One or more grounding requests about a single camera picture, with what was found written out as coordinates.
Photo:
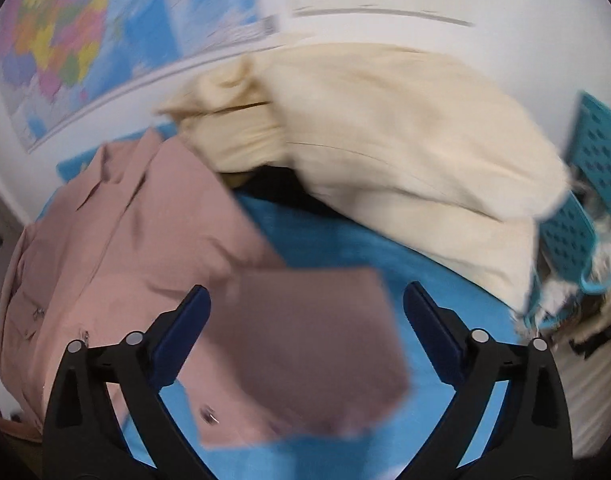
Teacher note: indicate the large colourful map poster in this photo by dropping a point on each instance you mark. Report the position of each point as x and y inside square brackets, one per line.
[60, 35]

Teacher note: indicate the cream garment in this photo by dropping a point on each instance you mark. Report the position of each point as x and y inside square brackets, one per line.
[385, 135]

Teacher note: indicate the small blue map poster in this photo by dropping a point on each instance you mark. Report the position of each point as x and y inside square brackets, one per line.
[205, 5]

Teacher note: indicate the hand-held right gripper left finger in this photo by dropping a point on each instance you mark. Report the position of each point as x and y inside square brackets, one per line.
[186, 329]

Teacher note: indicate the blue blanket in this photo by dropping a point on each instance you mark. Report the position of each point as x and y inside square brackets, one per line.
[335, 255]

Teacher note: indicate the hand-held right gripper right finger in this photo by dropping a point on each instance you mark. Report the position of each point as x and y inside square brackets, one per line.
[429, 329]

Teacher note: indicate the pink button shirt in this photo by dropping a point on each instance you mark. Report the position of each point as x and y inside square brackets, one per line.
[135, 240]

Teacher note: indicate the teal perforated basket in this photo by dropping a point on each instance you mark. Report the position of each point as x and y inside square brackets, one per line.
[568, 235]

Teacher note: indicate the dark cloth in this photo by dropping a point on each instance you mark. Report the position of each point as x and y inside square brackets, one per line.
[280, 185]

